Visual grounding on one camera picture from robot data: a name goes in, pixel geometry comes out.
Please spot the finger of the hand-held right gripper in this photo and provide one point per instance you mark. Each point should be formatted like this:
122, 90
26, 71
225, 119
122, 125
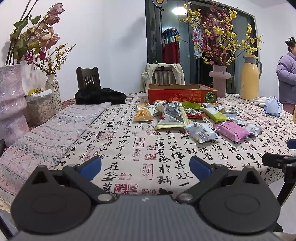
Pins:
292, 144
275, 160

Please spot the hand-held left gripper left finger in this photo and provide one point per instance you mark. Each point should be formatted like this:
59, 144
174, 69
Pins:
91, 168

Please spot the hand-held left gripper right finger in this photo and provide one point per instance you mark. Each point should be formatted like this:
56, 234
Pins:
200, 168

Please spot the white printed snack bag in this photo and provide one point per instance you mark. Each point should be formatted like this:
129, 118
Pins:
202, 133

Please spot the pink snack bag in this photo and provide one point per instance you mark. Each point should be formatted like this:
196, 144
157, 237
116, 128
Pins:
231, 131

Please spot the red and silver snack bag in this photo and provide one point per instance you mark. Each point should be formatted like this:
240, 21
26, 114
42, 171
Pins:
194, 113

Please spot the pile of snack packets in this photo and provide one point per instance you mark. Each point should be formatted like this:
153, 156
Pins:
172, 115

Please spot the orange cardboard box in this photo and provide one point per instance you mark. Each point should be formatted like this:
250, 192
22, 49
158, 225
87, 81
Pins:
180, 96

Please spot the blue and white plastic bag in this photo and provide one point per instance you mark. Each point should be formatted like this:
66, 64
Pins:
272, 107

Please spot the pink patterned table runner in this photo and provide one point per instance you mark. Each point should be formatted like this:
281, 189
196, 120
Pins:
46, 139

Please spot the white work gloves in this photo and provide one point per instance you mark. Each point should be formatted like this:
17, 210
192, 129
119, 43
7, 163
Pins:
257, 101

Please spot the black cloth garment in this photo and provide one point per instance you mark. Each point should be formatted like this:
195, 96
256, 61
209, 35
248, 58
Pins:
99, 95

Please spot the yellow thermos jug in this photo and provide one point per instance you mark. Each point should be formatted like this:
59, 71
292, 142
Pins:
248, 81

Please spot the clear plastic storage container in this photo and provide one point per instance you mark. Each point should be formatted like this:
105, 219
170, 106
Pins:
40, 109

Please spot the small floral patterned vase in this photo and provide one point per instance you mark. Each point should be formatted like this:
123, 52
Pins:
53, 92

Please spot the dark wooden chair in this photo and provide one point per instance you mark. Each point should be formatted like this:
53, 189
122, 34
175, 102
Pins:
89, 77

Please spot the pink glass vase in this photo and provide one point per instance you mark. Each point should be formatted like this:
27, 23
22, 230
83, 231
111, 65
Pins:
219, 78

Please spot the loose yellow flower sprig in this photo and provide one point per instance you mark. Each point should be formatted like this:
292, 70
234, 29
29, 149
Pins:
34, 90

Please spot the chair with beige jacket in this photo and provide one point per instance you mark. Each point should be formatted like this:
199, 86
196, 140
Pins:
179, 74

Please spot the wooden chair with slatted back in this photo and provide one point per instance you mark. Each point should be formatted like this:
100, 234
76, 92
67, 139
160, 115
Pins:
164, 76

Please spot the large pink textured vase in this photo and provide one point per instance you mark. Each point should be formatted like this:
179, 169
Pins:
11, 104

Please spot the yellow and magenta flower sprigs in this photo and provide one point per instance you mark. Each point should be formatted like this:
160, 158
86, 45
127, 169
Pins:
49, 69

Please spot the yellow and pink blossom branches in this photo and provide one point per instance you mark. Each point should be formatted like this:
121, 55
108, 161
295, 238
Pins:
218, 52

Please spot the red and blue hanging costume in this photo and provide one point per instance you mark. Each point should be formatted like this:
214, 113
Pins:
171, 48

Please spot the dried pink rose bouquet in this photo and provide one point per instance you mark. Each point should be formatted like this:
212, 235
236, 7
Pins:
49, 38

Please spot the pink vase with flowers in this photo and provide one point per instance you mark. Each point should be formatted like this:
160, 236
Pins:
152, 34

